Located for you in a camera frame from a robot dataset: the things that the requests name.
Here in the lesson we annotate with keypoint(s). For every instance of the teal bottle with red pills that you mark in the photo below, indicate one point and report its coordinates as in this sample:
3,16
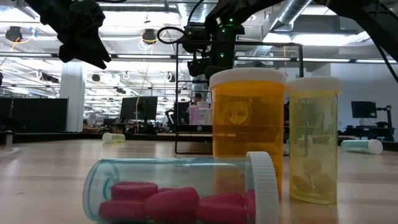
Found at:
174,174

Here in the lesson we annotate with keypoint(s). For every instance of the yellow bottle with tan pills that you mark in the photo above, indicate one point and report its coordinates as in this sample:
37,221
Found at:
312,124

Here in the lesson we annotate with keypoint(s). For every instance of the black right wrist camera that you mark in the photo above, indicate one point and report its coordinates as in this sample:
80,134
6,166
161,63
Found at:
199,67

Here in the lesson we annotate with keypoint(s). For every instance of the white bottle blue label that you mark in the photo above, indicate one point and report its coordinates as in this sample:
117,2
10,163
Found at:
206,116

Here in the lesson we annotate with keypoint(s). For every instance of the teal pill bottle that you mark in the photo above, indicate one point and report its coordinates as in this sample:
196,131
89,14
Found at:
357,146

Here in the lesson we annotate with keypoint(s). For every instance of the black room partition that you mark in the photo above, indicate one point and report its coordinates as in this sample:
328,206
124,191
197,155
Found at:
37,115

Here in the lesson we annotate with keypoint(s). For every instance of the wooden shelf black metal frame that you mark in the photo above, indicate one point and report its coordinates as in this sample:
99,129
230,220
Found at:
186,128

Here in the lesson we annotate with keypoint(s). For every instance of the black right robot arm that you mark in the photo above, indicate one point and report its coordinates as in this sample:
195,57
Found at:
357,18

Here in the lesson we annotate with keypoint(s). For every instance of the black metal rig frame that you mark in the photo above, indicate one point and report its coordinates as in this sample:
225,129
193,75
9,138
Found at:
77,136

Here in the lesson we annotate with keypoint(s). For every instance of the person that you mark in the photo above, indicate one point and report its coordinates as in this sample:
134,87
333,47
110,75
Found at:
197,97

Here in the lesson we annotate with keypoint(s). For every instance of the pale yellow pill bottle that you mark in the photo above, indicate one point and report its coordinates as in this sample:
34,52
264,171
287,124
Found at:
115,137

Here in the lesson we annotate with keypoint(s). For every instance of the black computer monitor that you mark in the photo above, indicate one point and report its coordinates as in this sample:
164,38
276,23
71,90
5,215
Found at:
146,107
363,109

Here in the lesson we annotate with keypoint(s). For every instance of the large orange pill bottle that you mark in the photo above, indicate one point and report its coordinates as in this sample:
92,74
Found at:
248,130

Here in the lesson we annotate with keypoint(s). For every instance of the white building pillar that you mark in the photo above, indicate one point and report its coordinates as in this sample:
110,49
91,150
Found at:
73,99

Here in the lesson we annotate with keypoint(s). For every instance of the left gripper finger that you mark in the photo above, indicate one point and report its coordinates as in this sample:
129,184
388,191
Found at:
77,55
101,51

